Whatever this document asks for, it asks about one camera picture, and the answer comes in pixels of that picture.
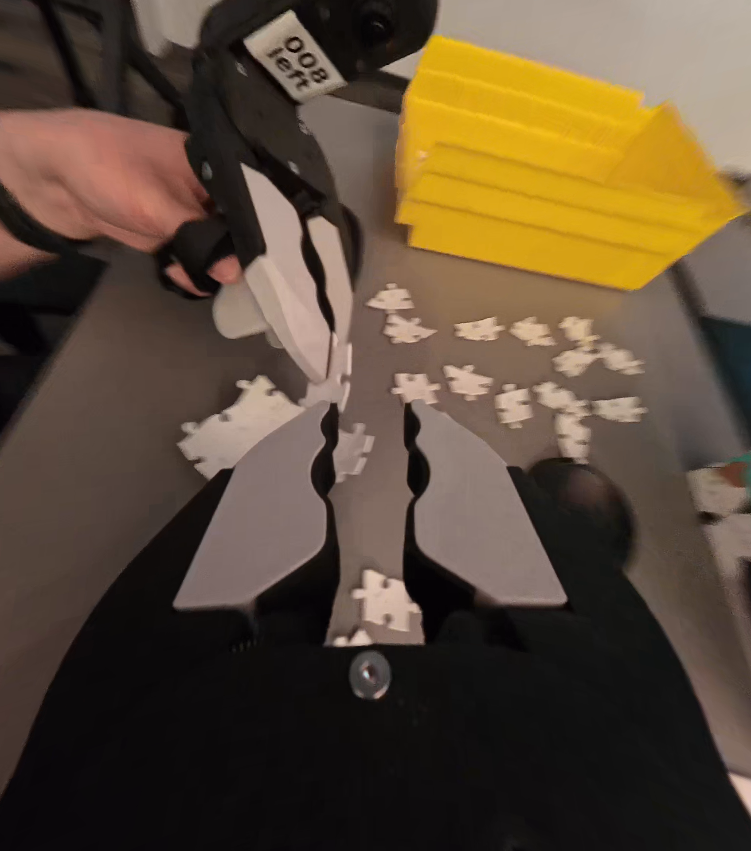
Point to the black round ball stand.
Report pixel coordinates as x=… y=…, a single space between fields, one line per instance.
x=588 y=505

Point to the scattered loose puzzle pieces group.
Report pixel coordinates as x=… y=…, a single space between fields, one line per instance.
x=466 y=382

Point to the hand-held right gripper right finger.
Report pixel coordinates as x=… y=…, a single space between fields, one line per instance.
x=475 y=532

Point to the person's left hand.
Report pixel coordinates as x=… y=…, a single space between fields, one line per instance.
x=96 y=173

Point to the assembled white puzzle section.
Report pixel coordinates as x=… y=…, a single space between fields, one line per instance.
x=236 y=426

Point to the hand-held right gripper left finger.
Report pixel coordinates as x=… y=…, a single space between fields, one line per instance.
x=263 y=539

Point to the white puzzle piece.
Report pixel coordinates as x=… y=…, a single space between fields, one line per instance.
x=329 y=379
x=386 y=601

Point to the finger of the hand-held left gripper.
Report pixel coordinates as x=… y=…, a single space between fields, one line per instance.
x=336 y=266
x=283 y=286

